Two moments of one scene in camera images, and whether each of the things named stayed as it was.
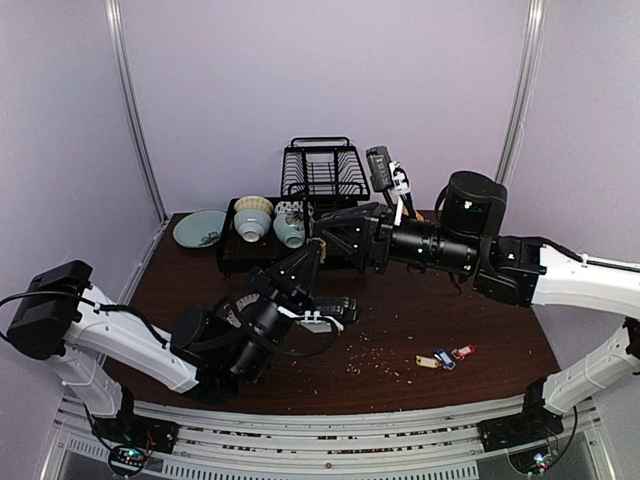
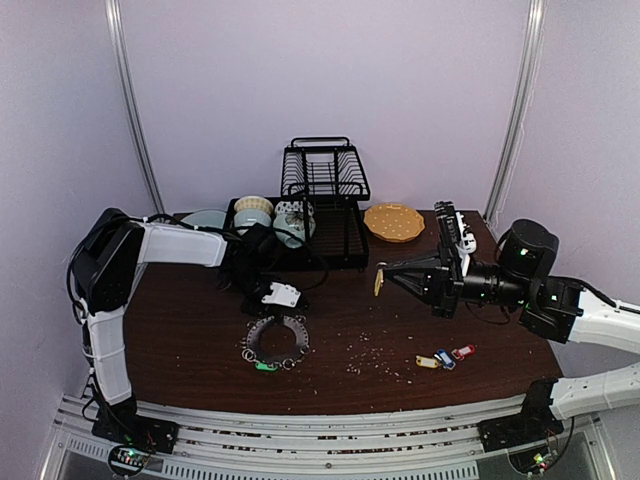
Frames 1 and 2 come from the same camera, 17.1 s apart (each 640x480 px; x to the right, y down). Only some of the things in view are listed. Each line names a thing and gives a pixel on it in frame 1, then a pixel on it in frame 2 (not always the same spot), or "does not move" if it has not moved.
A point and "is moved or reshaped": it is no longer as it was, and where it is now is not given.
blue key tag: x=446 y=360 does not move
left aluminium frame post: x=126 y=90 does not move
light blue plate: x=199 y=228 does not move
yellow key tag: x=323 y=251 -> x=379 y=282
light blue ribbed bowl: x=252 y=224 does not move
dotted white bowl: x=286 y=206 does not move
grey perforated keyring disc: x=239 y=304 is moved or reshaped
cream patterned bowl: x=254 y=202 does not move
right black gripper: x=376 y=240 -> x=447 y=279
